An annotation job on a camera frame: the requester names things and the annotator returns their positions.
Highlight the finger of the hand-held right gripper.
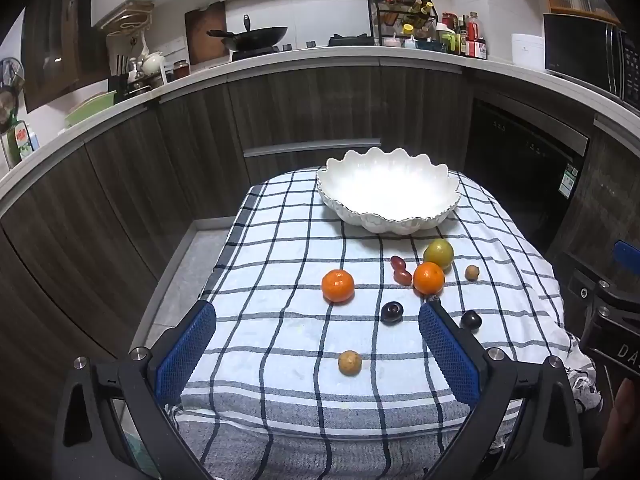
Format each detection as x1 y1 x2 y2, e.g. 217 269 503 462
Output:
570 267 640 313
612 239 640 270

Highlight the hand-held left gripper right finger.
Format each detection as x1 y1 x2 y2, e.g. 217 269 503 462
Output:
419 297 586 480

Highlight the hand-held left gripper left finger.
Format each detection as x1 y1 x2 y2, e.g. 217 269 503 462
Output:
52 300 218 480

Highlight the orange mandarin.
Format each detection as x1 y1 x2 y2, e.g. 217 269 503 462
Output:
321 269 356 304
413 261 446 296

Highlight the white scalloped bowl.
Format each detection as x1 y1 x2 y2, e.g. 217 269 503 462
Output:
316 147 463 235

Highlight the person's right hand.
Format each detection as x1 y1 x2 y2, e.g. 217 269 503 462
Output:
597 377 640 471

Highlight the blue checked white tablecloth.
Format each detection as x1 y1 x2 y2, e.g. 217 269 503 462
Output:
129 167 603 480

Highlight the yellow green citrus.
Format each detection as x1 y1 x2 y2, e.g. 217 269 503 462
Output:
423 238 455 271

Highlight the black built-in dishwasher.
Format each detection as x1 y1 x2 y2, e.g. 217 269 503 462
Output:
462 97 591 256

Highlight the black microwave oven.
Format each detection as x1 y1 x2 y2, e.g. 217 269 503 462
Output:
542 12 640 106

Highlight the white canister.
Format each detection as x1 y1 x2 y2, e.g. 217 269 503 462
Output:
511 33 545 71

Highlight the kitchen counter with wood cabinets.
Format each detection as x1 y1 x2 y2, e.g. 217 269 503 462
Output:
0 45 640 361

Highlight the green tray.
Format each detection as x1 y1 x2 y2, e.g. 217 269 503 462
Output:
64 91 117 128

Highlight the green bottle with red label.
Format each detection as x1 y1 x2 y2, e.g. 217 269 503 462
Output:
0 120 41 168

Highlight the group of condiment bottles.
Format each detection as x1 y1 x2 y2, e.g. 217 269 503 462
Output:
435 10 489 61

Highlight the striped utensil holder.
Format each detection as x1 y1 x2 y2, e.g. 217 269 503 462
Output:
115 54 132 92

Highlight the brown wooden cutting board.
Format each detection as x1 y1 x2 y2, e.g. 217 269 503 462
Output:
184 1 228 65

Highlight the black wok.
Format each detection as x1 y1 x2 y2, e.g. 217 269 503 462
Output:
206 14 289 53

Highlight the black stove grate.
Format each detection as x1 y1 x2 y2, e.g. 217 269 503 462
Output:
328 32 376 47

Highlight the small desk fan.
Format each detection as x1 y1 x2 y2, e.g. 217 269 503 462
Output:
0 56 26 92

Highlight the silver drawer handle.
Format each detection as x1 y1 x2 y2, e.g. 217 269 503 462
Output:
243 137 382 158

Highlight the black wire spice rack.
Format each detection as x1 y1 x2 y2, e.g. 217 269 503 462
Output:
367 0 437 47

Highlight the gold wall rack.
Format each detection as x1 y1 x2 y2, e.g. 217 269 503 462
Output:
105 1 154 36

